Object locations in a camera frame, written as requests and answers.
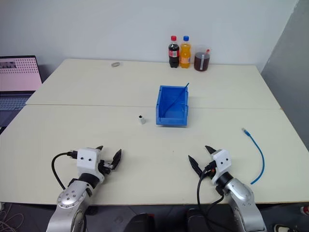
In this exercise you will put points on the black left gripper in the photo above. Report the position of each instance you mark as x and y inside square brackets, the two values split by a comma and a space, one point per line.
[105, 167]

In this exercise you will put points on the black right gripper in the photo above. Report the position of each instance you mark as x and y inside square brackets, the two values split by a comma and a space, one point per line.
[210, 169]

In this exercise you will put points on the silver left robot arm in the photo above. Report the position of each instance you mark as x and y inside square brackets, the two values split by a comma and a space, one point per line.
[70, 195]

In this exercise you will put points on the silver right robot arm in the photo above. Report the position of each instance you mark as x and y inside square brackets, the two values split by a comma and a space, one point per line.
[241, 200]

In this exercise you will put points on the small white connector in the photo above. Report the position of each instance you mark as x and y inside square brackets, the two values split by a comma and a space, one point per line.
[142, 120]

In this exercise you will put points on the blue plastic storage bin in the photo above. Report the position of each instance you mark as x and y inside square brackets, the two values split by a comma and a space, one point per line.
[170, 119]

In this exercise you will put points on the thin blue strip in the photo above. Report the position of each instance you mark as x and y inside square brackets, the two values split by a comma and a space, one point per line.
[177, 99]

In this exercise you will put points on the dark rounded shape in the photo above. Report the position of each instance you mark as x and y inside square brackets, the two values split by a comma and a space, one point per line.
[142, 223]
[194, 222]

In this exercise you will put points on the small grey oval object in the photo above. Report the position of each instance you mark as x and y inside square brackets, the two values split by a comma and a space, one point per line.
[115, 64]

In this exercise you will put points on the clear cup with dark liquid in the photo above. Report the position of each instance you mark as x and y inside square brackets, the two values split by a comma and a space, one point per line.
[201, 62]

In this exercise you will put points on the orange soda bottle blue cap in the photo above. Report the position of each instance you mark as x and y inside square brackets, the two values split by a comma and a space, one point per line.
[185, 55]

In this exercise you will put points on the black and white shoe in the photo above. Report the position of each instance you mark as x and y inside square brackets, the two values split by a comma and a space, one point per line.
[282, 228]

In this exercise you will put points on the cola bottle red cap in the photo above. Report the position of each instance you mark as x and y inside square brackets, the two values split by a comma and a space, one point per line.
[173, 54]

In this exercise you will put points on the red and white shoe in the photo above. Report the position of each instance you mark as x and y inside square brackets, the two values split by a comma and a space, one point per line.
[305, 210]

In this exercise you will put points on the open laptop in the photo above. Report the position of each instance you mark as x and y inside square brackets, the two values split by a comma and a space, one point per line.
[17, 79]

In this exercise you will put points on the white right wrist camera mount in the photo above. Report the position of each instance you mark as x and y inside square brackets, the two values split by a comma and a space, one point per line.
[222, 159]

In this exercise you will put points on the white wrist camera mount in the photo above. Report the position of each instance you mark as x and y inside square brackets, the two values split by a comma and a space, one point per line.
[222, 159]
[87, 158]

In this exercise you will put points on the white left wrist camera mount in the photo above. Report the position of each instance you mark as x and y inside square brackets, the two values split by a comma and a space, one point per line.
[87, 158]

